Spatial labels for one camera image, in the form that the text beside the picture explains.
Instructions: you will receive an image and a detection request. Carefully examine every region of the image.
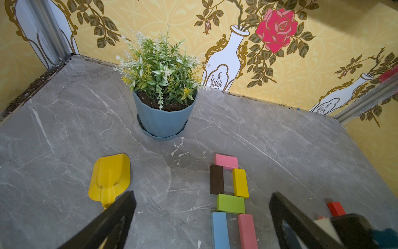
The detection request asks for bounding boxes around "light blue block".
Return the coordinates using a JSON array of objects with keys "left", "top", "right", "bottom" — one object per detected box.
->
[{"left": 211, "top": 212, "right": 230, "bottom": 249}]

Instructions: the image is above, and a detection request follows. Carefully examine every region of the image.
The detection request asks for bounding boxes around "red block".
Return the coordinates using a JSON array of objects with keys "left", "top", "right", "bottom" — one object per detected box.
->
[{"left": 326, "top": 202, "right": 346, "bottom": 217}]

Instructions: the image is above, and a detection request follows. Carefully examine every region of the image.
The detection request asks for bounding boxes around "dark brown block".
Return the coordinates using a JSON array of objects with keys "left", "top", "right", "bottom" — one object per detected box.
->
[{"left": 210, "top": 165, "right": 224, "bottom": 195}]

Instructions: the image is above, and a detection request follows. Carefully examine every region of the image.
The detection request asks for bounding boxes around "potted green plant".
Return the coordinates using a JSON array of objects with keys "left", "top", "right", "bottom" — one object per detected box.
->
[{"left": 115, "top": 31, "right": 202, "bottom": 140}]

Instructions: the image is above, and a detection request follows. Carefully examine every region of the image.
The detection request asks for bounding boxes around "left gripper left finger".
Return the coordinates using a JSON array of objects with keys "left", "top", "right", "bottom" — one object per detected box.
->
[{"left": 60, "top": 191, "right": 136, "bottom": 249}]

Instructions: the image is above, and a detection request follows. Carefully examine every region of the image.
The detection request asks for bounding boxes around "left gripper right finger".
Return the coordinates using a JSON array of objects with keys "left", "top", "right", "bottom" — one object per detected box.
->
[{"left": 269, "top": 192, "right": 344, "bottom": 249}]

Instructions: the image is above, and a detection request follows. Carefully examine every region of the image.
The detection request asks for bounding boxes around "yellow toy shovel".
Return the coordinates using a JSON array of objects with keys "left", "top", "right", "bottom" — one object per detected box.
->
[{"left": 88, "top": 153, "right": 131, "bottom": 210}]

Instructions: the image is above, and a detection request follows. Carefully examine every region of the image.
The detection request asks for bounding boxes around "green block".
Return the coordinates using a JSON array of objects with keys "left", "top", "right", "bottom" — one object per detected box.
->
[{"left": 217, "top": 194, "right": 246, "bottom": 214}]

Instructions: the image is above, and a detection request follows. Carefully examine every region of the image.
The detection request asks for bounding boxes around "pink block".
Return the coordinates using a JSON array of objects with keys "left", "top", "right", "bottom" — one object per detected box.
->
[
  {"left": 215, "top": 154, "right": 239, "bottom": 170},
  {"left": 237, "top": 214, "right": 258, "bottom": 249}
]

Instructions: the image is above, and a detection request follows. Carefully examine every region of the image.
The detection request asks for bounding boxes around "yellow block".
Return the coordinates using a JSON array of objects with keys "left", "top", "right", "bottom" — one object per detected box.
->
[{"left": 232, "top": 169, "right": 249, "bottom": 199}]

